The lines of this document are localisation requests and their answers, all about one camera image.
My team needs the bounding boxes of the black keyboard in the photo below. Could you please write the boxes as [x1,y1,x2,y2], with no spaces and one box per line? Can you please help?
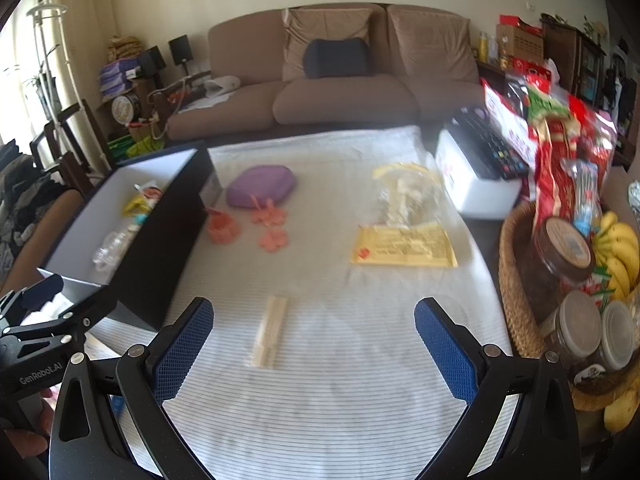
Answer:
[451,106,532,182]

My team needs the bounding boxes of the yellow paper packet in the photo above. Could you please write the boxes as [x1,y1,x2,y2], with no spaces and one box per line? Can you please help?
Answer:
[349,223,459,270]

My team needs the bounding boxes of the yellow snack packet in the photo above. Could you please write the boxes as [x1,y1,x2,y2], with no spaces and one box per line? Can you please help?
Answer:
[124,194,153,217]

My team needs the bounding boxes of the grey lid jar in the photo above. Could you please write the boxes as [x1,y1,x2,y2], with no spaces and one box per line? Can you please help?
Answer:
[597,300,639,372]
[544,290,604,362]

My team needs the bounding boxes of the orange flower-shaped piece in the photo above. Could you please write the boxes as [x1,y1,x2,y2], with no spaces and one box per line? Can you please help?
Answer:
[258,230,292,254]
[206,206,242,246]
[249,199,290,227]

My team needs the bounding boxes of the white and red bag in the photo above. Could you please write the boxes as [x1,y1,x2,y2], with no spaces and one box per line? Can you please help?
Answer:
[481,79,540,162]

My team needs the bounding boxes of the white bag on sofa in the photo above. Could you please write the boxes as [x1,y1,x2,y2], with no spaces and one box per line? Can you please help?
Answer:
[204,75,242,96]

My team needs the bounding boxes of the round tin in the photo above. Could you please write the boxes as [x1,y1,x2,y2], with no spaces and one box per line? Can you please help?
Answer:
[110,92,146,124]

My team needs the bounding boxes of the dark wooden cabinet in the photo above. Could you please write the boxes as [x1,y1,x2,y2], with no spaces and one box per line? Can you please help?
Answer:
[541,14,609,107]

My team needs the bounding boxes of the blue and white packet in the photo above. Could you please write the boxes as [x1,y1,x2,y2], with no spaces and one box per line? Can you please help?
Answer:
[560,157,601,239]

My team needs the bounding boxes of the dark wooden chair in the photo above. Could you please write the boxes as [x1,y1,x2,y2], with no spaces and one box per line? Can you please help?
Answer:
[29,99,117,187]

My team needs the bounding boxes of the tan pillow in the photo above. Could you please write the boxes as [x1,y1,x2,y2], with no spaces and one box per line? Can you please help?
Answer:
[281,8,374,82]

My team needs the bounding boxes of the purple pouch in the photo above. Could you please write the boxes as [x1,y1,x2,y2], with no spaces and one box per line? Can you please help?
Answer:
[226,166,297,210]

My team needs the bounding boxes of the black speaker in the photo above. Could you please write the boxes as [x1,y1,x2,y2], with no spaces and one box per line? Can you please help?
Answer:
[137,45,167,74]
[168,35,192,67]

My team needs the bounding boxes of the purple tissue packs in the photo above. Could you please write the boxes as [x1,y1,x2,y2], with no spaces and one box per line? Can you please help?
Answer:
[98,57,142,97]

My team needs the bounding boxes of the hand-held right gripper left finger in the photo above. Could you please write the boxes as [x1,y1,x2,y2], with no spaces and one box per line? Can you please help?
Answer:
[50,296,216,480]

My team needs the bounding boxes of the brown lid jar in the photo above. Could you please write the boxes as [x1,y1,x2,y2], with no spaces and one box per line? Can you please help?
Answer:
[531,216,597,287]

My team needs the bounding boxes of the dark blue lumbar pillow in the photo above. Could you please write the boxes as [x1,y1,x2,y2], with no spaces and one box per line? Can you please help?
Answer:
[303,38,371,80]

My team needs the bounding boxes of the clear plastic bottle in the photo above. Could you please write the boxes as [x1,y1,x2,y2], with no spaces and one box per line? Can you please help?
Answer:
[91,224,140,275]

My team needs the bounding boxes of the green and red snack bag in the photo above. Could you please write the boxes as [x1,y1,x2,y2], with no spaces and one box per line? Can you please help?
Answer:
[525,81,572,122]

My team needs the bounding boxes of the cardboard box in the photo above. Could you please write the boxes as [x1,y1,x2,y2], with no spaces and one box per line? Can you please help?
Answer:
[495,22,547,64]

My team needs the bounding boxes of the brown armchair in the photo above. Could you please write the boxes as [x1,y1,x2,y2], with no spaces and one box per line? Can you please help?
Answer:
[0,189,86,295]

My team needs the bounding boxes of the black box with white inside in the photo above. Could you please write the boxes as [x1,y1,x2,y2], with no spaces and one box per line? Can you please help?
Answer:
[37,147,217,333]

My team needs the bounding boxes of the brown sofa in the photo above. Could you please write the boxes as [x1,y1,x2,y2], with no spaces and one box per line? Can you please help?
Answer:
[166,3,502,142]

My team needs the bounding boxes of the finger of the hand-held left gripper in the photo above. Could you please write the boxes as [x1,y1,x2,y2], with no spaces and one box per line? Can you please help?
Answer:
[0,272,67,331]
[0,295,120,357]

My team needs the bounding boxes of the wicker basket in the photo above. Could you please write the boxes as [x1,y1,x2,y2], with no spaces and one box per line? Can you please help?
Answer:
[499,200,640,412]

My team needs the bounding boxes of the tan sofa back cushion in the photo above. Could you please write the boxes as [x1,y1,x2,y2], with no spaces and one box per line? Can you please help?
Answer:
[387,4,482,83]

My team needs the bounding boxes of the pile of clothes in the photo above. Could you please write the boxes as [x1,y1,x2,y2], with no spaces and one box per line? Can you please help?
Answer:
[0,139,68,261]

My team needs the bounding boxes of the wooden chopsticks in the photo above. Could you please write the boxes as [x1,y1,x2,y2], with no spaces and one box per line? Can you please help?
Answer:
[244,295,290,369]

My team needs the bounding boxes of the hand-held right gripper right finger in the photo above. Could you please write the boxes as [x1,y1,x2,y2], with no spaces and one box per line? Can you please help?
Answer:
[413,296,582,480]

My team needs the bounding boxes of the bunch of bananas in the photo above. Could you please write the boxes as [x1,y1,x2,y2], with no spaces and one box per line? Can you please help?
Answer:
[591,211,640,302]

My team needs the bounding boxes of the person's left hand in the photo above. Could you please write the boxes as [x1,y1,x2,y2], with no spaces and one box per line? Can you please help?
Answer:
[0,387,55,457]

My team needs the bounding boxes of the white plastic bag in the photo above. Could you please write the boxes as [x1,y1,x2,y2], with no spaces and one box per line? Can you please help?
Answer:
[20,294,77,328]

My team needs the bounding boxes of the single banana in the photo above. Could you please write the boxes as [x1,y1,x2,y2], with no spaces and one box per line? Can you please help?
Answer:
[602,384,640,434]

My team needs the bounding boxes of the clear plastic bag yellow header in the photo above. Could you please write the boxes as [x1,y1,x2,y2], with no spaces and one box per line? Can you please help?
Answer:
[372,161,447,229]

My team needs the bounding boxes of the white coat stand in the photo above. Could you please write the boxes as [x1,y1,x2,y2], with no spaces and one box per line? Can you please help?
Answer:
[26,0,73,161]

